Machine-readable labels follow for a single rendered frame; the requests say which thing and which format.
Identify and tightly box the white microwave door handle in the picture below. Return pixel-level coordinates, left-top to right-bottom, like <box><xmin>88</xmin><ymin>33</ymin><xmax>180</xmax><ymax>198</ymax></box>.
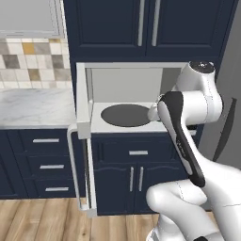
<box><xmin>66</xmin><ymin>123</ymin><xmax>83</xmax><ymax>209</ymax></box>

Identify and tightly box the navy wall cupboard door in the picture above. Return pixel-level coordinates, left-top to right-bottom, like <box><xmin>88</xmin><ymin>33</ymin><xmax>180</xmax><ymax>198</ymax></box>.
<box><xmin>63</xmin><ymin>0</ymin><xmax>148</xmax><ymax>59</ymax></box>
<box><xmin>146</xmin><ymin>0</ymin><xmax>237</xmax><ymax>59</ymax></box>

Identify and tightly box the grey framed window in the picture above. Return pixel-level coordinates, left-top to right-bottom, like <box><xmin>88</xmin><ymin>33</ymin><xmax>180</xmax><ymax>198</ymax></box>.
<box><xmin>0</xmin><ymin>0</ymin><xmax>66</xmax><ymax>39</ymax></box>

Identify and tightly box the wide navy drawer front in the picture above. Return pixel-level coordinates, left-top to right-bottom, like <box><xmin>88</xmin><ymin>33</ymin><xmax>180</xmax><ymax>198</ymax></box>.
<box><xmin>91</xmin><ymin>137</ymin><xmax>186</xmax><ymax>165</ymax></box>

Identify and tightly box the grey fridge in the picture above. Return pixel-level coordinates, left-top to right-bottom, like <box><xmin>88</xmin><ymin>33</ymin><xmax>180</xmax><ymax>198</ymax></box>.
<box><xmin>197</xmin><ymin>0</ymin><xmax>241</xmax><ymax>212</ymax></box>

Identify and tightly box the white microwave door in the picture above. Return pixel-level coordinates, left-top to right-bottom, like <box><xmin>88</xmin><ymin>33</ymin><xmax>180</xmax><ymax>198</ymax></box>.
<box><xmin>66</xmin><ymin>61</ymin><xmax>98</xmax><ymax>218</ymax></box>

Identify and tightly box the silver base cupboard handle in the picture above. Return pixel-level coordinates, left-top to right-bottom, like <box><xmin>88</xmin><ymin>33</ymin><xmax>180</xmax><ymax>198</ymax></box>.
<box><xmin>137</xmin><ymin>166</ymin><xmax>145</xmax><ymax>193</ymax></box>
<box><xmin>129</xmin><ymin>166</ymin><xmax>136</xmax><ymax>193</ymax></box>

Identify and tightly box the white microwave oven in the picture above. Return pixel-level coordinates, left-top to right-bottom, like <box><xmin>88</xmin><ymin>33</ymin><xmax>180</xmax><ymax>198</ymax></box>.
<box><xmin>75</xmin><ymin>61</ymin><xmax>198</xmax><ymax>137</ymax></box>

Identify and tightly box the dark fridge handle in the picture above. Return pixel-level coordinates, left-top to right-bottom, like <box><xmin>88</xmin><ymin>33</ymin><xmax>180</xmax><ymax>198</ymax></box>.
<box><xmin>212</xmin><ymin>97</ymin><xmax>238</xmax><ymax>163</ymax></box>

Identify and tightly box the navy base cupboard door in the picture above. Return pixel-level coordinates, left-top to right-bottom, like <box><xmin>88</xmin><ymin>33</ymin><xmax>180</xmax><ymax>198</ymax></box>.
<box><xmin>136</xmin><ymin>163</ymin><xmax>190</xmax><ymax>215</ymax></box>
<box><xmin>93</xmin><ymin>164</ymin><xmax>137</xmax><ymax>215</ymax></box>

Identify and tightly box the silver wall cupboard handle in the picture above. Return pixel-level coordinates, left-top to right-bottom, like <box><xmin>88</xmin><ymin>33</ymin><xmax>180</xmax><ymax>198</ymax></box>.
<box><xmin>137</xmin><ymin>0</ymin><xmax>146</xmax><ymax>48</ymax></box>
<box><xmin>151</xmin><ymin>0</ymin><xmax>161</xmax><ymax>48</ymax></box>

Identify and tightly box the short silver drawer handle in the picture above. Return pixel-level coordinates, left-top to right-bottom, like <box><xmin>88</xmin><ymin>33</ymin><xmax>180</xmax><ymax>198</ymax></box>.
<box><xmin>128</xmin><ymin>150</ymin><xmax>150</xmax><ymax>156</ymax></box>

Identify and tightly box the dark grey microwave turntable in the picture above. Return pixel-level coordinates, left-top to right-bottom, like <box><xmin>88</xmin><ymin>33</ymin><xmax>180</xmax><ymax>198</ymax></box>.
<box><xmin>100</xmin><ymin>104</ymin><xmax>153</xmax><ymax>128</ymax></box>

